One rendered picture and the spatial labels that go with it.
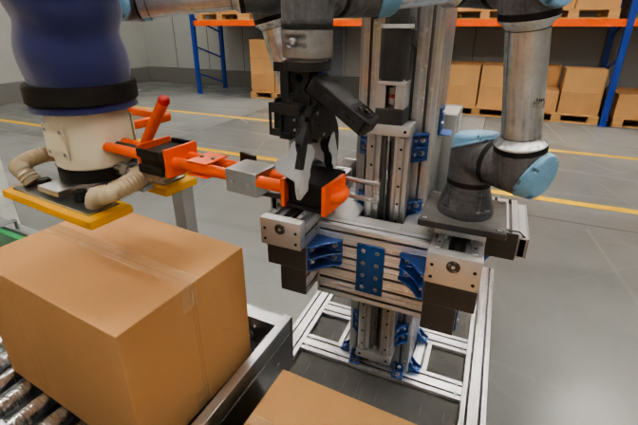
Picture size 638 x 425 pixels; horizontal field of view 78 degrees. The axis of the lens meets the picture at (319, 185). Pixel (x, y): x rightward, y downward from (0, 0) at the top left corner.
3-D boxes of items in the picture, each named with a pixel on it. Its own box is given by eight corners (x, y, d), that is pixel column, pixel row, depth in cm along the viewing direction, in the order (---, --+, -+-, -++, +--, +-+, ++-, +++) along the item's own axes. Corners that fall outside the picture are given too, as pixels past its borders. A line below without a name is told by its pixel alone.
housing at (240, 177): (225, 191, 72) (222, 168, 71) (248, 179, 78) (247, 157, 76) (255, 199, 69) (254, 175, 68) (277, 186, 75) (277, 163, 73)
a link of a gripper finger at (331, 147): (314, 165, 75) (304, 124, 69) (342, 171, 72) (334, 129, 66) (306, 175, 73) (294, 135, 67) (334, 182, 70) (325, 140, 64)
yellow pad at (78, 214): (3, 196, 94) (-4, 177, 92) (46, 183, 102) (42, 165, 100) (91, 231, 79) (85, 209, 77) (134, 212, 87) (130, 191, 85)
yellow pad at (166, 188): (81, 173, 110) (76, 156, 108) (113, 162, 118) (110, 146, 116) (167, 197, 94) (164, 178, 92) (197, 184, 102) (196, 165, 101)
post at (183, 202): (196, 363, 193) (165, 170, 155) (205, 353, 199) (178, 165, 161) (206, 368, 190) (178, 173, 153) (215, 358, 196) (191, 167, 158)
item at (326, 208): (280, 206, 66) (279, 178, 64) (303, 191, 72) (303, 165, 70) (325, 217, 62) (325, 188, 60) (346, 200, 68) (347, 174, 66)
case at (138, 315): (13, 370, 121) (-30, 258, 106) (127, 297, 154) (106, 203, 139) (147, 469, 95) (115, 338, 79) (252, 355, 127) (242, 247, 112)
